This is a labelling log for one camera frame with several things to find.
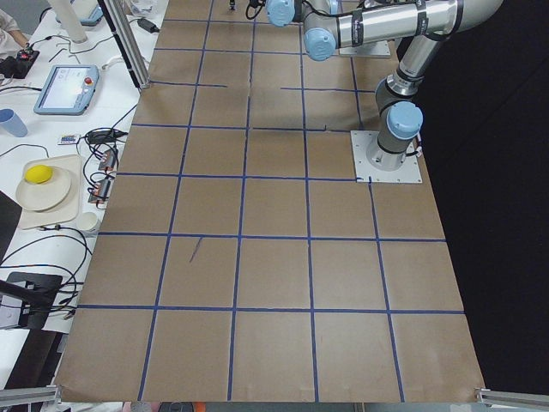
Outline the blue teach pendant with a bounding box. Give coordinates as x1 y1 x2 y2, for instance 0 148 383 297
33 64 100 116
71 0 103 27

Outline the small colourful card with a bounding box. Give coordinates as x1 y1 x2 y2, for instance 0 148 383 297
57 134 81 145

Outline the brown paper table cover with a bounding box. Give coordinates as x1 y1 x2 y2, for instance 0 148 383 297
56 1 483 403

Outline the beige tray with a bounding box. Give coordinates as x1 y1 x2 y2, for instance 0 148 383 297
15 154 82 229

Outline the blue plastic cup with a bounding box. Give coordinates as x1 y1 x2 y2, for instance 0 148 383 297
0 108 28 137

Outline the yellow lemon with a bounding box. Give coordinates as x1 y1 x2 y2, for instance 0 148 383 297
24 164 54 185

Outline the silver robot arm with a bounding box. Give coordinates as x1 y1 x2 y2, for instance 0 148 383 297
261 0 501 172

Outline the aluminium frame post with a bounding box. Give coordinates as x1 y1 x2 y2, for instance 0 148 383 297
98 0 150 90

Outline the beige plate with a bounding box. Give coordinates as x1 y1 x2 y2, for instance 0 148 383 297
15 167 71 211

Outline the white paper cup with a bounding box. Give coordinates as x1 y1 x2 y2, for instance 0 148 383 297
76 212 101 237

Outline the white cardboard tube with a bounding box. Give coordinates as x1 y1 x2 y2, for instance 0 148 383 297
48 0 87 44

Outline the black laptop stand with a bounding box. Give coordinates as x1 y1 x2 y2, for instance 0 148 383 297
1 272 63 330

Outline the black power adapter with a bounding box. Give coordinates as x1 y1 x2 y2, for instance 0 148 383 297
137 17 160 33

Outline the black device with red button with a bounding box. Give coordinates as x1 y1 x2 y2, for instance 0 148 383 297
1 48 39 79

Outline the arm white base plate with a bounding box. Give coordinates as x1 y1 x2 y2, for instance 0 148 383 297
350 130 422 184
338 40 391 59

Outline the small circuit board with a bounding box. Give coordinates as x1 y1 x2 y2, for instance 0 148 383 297
98 148 118 172
87 179 112 205

